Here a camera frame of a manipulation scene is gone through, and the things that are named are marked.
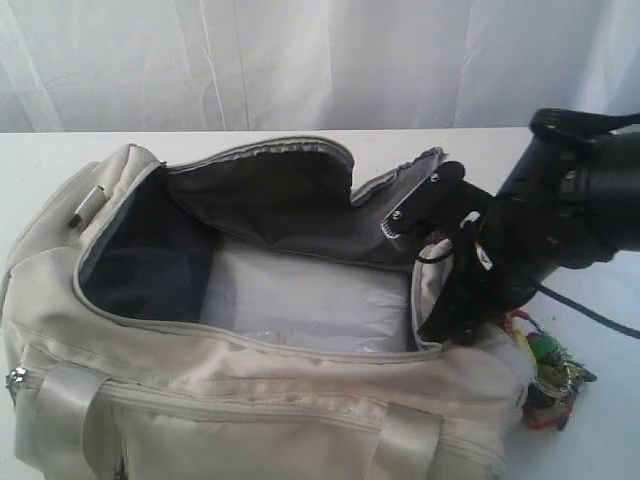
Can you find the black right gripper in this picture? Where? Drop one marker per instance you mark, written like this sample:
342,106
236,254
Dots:
491,275

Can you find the colourful key tag bunch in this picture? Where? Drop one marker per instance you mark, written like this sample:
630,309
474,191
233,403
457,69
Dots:
558,378

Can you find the cream fabric duffel bag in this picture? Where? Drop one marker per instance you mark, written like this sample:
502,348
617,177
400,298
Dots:
113,375

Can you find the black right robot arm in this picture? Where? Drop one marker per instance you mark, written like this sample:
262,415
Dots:
571,201

